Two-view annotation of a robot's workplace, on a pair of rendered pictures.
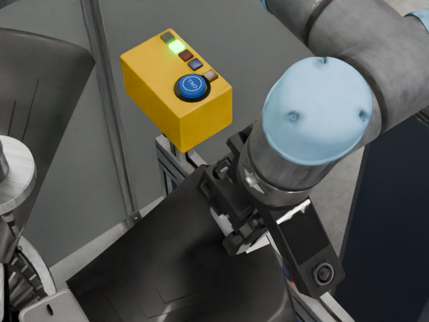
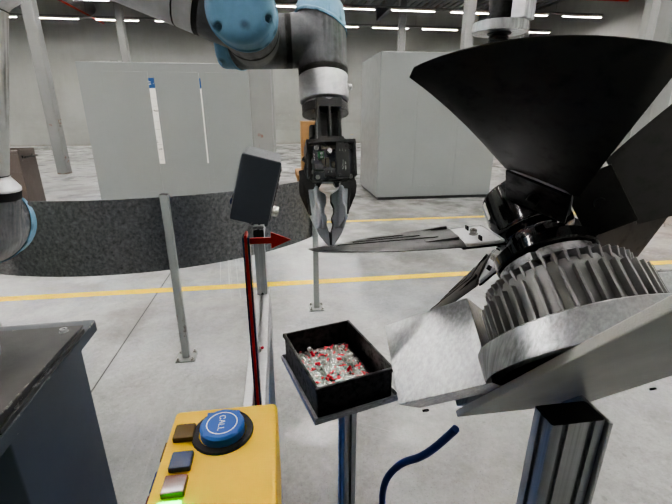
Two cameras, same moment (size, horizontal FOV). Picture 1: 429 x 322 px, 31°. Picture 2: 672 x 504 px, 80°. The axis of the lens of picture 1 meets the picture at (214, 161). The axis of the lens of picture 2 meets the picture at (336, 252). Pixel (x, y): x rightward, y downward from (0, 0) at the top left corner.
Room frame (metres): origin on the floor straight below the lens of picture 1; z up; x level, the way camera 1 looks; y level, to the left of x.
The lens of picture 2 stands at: (0.97, 0.26, 1.35)
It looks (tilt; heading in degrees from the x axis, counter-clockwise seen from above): 19 degrees down; 208
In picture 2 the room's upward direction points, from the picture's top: straight up
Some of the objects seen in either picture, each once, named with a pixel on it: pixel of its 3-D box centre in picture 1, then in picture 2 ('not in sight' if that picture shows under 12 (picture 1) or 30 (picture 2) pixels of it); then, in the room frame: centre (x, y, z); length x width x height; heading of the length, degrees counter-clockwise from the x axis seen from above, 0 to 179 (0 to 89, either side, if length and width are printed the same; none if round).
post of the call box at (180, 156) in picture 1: (180, 131); not in sight; (0.79, 0.06, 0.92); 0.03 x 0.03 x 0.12; 36
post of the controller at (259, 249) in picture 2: not in sight; (260, 261); (0.12, -0.43, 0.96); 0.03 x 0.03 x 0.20; 36
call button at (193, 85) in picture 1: (192, 86); (222, 428); (0.76, 0.03, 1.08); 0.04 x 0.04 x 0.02
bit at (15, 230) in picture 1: (9, 218); not in sight; (0.34, 0.17, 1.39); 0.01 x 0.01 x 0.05
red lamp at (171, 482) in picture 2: (186, 55); (174, 486); (0.82, 0.04, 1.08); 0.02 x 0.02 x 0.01; 36
